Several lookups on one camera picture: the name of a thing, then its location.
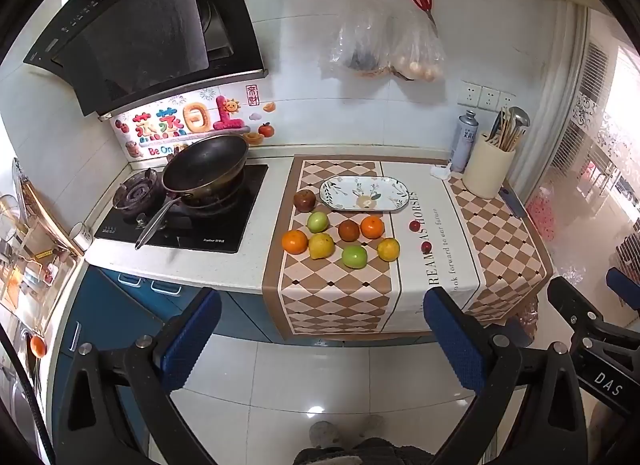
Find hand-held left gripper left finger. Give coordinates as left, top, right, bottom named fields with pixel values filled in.
left=52, top=287, right=236, bottom=465

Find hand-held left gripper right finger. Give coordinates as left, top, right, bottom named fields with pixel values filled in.
left=423, top=288, right=588, bottom=465

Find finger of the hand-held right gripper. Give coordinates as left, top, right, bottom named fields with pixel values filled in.
left=547, top=276, right=601, bottom=341
left=606, top=267, right=640, bottom=306

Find yellow citrus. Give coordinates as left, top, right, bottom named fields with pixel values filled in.
left=308, top=233, right=336, bottom=260
left=377, top=237, right=401, bottom=262

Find orange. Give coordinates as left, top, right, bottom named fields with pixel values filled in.
left=360, top=216, right=385, bottom=240
left=281, top=230, right=309, bottom=255

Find floral oval plate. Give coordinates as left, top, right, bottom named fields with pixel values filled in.
left=319, top=176, right=417, bottom=214

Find pink plastic bag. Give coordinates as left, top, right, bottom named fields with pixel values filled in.
left=525, top=195, right=558, bottom=241

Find black glass gas cooktop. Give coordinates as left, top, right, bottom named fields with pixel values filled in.
left=93, top=163, right=269, bottom=254

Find blue knife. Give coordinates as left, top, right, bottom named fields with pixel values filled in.
left=498, top=187, right=528, bottom=220

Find grey slipper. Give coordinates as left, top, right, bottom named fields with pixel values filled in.
left=356, top=414, right=387, bottom=441
left=309, top=421, right=346, bottom=448

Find checkered brown table mat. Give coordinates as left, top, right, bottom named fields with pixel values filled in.
left=261, top=155, right=555, bottom=343

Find window with lace curtain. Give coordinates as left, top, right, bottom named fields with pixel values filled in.
left=575, top=45, right=640, bottom=266

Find person's dark trousers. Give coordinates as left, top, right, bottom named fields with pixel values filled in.
left=292, top=436, right=436, bottom=465

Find white cup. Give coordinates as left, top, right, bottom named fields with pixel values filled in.
left=68, top=221, right=94, bottom=251

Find gas burner grate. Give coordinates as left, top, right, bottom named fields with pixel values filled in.
left=112, top=170, right=168, bottom=218

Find cream utensil holder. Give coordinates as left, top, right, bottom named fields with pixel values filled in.
left=461, top=131, right=516, bottom=200

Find cluttered side shelf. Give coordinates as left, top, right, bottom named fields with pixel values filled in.
left=0, top=160, right=83, bottom=341

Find bundle of chopsticks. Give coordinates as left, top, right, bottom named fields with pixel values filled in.
left=489, top=106, right=523, bottom=152

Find metal spoon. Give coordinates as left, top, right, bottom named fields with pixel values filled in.
left=511, top=106, right=531, bottom=146

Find grey spray can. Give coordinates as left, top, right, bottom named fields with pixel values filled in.
left=450, top=110, right=481, bottom=173

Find clear plastic bag pale contents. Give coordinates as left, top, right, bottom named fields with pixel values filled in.
left=387, top=7, right=446, bottom=83

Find black range hood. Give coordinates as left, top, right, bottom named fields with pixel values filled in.
left=22, top=0, right=266, bottom=118

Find clear plastic bag dark contents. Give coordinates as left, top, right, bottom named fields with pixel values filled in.
left=327, top=0, right=396, bottom=80

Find black wok with metal handle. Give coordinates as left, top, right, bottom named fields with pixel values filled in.
left=134, top=134, right=250, bottom=251

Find colourful wall sticker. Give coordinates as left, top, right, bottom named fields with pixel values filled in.
left=114, top=85, right=278, bottom=160

